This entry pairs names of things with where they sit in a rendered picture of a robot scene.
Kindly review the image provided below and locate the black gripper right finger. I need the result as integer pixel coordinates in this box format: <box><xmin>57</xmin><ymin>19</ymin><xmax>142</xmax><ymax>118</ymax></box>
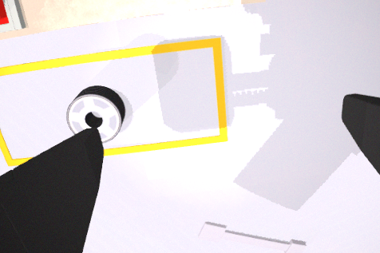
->
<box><xmin>342</xmin><ymin>93</ymin><xmax>380</xmax><ymax>175</ymax></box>

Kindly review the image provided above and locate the black tyre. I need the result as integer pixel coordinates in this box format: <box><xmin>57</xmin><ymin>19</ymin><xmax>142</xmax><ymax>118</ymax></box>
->
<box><xmin>67</xmin><ymin>85</ymin><xmax>125</xmax><ymax>143</ymax></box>

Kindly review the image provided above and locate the yellow rectangular outline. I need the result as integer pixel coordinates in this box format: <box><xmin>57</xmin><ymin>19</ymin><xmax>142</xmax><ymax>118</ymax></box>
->
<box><xmin>0</xmin><ymin>37</ymin><xmax>228</xmax><ymax>166</ymax></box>

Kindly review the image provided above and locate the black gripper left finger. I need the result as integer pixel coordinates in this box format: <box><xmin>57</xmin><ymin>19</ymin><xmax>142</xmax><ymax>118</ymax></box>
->
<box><xmin>0</xmin><ymin>127</ymin><xmax>105</xmax><ymax>253</ymax></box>

